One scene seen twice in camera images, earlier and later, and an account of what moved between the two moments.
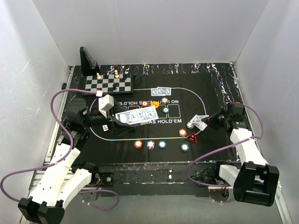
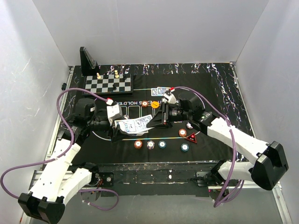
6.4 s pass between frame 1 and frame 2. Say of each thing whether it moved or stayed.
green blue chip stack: stayed
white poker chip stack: stayed
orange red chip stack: stayed
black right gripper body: moved
